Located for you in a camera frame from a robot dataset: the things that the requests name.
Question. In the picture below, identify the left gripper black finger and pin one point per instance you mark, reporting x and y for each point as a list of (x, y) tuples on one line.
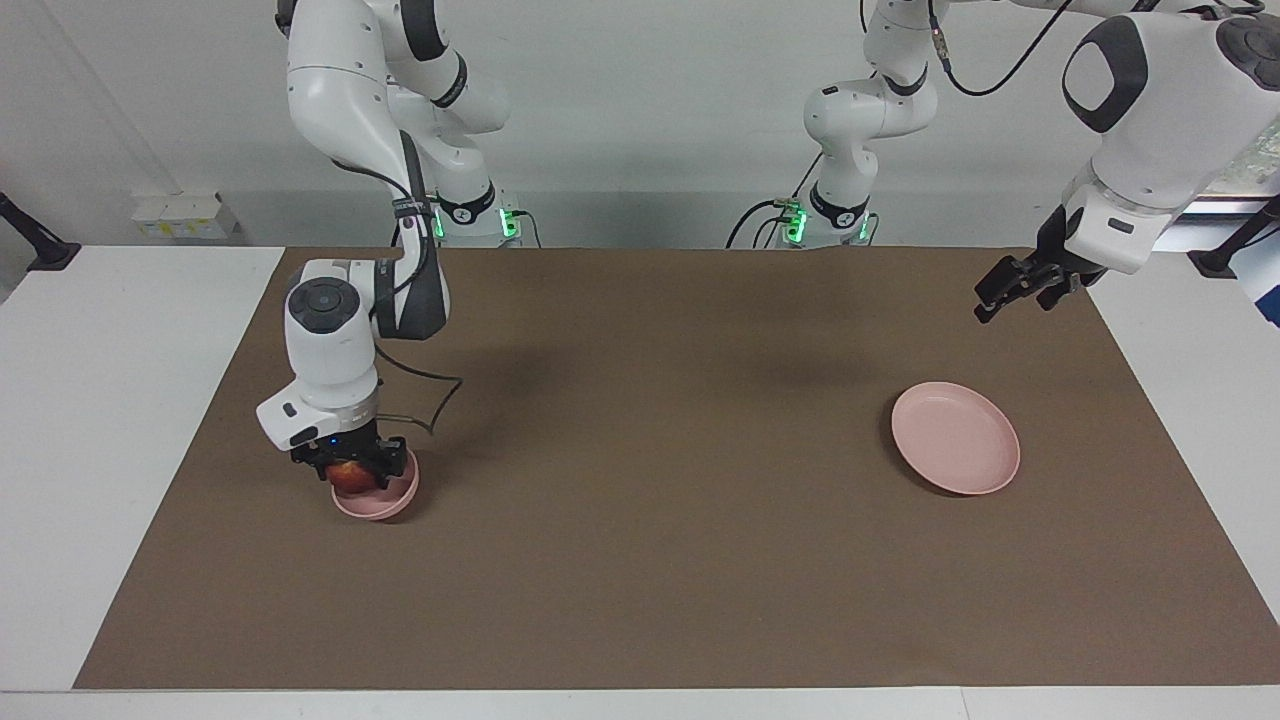
[(1010, 280), (1058, 294)]

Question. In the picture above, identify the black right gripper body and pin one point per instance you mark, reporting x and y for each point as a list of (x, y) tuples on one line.
[(350, 448)]

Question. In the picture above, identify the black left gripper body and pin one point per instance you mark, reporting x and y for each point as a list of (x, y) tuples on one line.
[(1060, 262)]

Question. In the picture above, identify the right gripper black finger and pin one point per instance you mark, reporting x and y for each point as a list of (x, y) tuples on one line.
[(392, 465), (329, 470)]

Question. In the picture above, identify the dark red apple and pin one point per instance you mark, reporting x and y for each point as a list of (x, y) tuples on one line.
[(355, 477)]

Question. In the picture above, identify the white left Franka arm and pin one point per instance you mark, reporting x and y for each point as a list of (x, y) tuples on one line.
[(1160, 130)]

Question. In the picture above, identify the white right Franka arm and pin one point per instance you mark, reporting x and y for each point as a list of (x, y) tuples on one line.
[(330, 350)]

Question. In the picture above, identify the pink bowl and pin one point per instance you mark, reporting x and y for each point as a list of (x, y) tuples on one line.
[(375, 507)]

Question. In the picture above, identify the pink plate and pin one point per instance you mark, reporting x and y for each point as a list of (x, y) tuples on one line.
[(955, 438)]

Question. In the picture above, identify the black clamp stand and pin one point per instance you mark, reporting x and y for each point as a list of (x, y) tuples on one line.
[(45, 252), (1220, 260)]

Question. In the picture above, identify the blue panel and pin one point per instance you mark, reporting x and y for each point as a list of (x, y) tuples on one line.
[(1265, 285)]

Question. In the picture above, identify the window with greenery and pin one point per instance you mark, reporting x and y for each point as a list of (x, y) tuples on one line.
[(1250, 180)]

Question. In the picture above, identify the brown table mat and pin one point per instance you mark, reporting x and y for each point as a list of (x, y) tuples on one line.
[(640, 560)]

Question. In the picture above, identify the white wall socket box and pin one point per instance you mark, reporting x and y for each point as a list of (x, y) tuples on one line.
[(185, 218)]

